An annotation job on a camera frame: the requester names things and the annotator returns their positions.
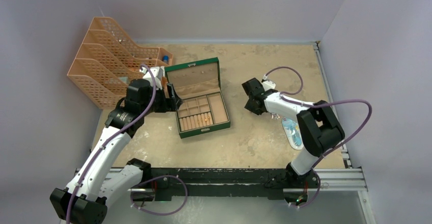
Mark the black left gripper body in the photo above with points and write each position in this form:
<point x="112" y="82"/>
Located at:
<point x="162" y="104"/>

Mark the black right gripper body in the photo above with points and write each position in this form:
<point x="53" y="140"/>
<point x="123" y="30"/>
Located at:
<point x="250" y="107"/>

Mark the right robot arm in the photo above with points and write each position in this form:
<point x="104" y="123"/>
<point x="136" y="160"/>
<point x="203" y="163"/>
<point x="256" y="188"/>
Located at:
<point x="319" y="128"/>

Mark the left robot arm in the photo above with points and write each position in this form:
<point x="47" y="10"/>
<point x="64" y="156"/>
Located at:
<point x="88" y="196"/>

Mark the green jewelry box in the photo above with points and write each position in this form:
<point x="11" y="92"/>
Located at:
<point x="198" y="84"/>

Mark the blue white oval dish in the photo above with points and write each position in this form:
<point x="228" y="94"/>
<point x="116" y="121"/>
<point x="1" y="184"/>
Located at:
<point x="292" y="132"/>

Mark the orange mesh file organizer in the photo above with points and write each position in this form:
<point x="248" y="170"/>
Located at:
<point x="108" y="59"/>

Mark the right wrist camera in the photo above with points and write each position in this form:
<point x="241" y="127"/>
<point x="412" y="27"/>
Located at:
<point x="267" y="83"/>

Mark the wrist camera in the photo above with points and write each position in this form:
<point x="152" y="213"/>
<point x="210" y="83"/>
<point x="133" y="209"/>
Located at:
<point x="267" y="83"/>
<point x="156" y="76"/>

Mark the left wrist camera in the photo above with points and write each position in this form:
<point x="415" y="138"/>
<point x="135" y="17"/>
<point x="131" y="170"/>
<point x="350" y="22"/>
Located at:
<point x="156" y="76"/>

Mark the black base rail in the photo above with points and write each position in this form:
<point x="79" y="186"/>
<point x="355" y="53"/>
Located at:
<point x="273" y="184"/>

